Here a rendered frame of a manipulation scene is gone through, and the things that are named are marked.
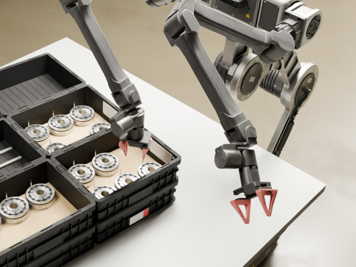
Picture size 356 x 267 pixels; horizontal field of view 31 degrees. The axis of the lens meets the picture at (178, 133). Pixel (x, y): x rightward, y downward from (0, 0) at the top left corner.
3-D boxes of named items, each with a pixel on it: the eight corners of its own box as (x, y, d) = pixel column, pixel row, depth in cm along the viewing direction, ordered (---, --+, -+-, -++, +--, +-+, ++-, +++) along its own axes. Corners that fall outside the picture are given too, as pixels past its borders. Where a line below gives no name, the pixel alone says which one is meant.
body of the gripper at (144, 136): (148, 147, 226) (148, 130, 221) (118, 142, 227) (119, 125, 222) (151, 135, 231) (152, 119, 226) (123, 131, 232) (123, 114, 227)
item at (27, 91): (48, 74, 300) (47, 53, 293) (87, 105, 284) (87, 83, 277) (-30, 103, 277) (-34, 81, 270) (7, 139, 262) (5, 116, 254)
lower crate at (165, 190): (130, 161, 275) (131, 139, 268) (177, 201, 259) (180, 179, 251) (50, 201, 252) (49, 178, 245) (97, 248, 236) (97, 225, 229)
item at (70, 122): (64, 112, 271) (64, 111, 271) (78, 125, 266) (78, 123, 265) (43, 121, 266) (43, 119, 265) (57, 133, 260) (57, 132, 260)
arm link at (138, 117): (148, 108, 221) (135, 101, 224) (134, 117, 217) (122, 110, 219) (147, 124, 225) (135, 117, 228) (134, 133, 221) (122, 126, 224)
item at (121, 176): (132, 170, 247) (132, 169, 247) (147, 186, 242) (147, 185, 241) (109, 179, 242) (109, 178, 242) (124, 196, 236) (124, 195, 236)
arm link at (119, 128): (136, 88, 218) (121, 92, 225) (112, 102, 211) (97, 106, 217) (151, 119, 221) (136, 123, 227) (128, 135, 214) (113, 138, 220)
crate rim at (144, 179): (132, 122, 262) (132, 117, 261) (183, 162, 246) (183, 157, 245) (48, 161, 239) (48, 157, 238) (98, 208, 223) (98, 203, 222)
